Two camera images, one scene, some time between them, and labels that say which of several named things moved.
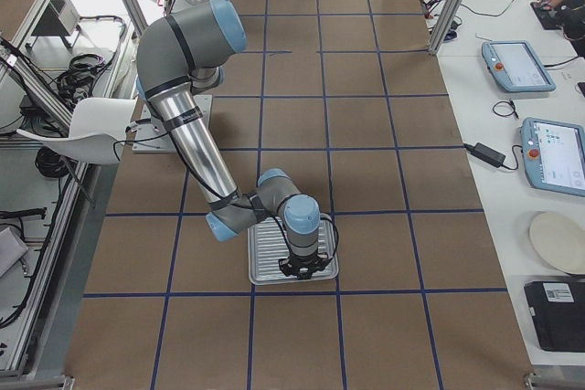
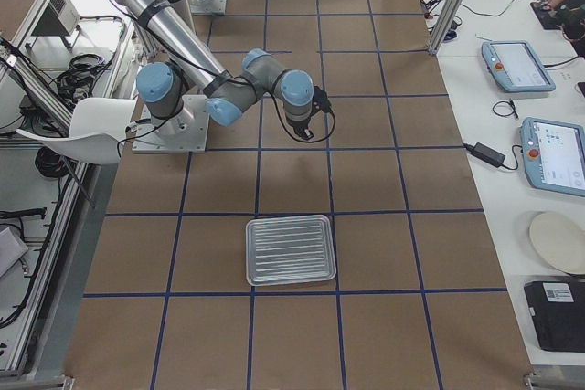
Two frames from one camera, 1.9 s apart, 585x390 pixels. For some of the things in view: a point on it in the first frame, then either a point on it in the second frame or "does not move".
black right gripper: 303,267 → 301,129
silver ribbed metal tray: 267,245 does not move
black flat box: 558,310 does not move
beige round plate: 561,239 does not move
